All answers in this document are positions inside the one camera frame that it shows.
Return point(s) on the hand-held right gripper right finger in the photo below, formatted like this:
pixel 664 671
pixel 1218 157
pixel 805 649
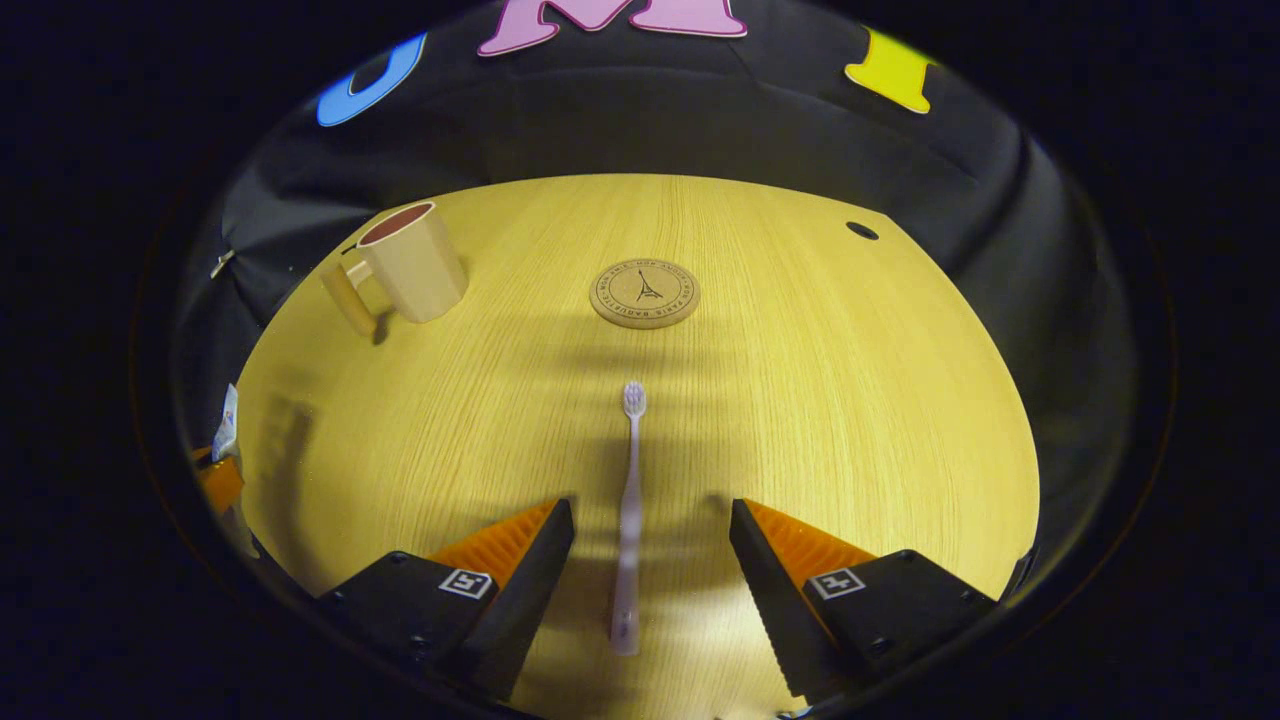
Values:
pixel 775 590

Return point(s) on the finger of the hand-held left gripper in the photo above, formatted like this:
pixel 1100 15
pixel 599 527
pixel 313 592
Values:
pixel 220 483

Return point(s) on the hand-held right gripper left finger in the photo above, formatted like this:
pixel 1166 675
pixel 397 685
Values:
pixel 525 590

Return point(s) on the white toothpaste tube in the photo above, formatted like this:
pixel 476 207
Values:
pixel 228 425

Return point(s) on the pale pink toothbrush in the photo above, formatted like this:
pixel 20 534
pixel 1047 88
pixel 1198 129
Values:
pixel 630 520

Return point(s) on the beige cup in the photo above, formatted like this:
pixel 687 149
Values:
pixel 420 265

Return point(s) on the round cork coaster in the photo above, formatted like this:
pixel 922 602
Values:
pixel 645 293

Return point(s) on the wooden desktop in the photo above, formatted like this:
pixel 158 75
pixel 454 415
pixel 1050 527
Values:
pixel 800 400

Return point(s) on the white cloth clip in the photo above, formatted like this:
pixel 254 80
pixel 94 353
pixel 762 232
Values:
pixel 222 263

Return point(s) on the black backdrop cloth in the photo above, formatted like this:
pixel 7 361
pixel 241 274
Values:
pixel 700 130

